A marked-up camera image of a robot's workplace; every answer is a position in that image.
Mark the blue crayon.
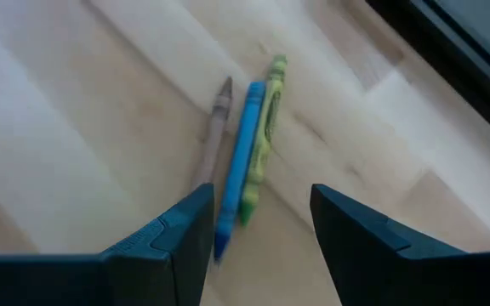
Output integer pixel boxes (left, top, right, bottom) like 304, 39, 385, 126
214, 81, 267, 261

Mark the black table frame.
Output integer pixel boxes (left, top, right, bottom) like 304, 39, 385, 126
363, 0, 490, 150

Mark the gray crayon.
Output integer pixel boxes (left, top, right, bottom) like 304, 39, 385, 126
193, 76, 234, 190

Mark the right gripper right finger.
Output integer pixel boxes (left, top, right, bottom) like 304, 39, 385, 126
311, 184, 490, 306

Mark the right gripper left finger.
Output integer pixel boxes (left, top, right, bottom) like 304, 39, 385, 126
0, 183, 215, 306

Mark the green crayon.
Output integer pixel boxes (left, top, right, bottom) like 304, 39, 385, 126
238, 54, 288, 227

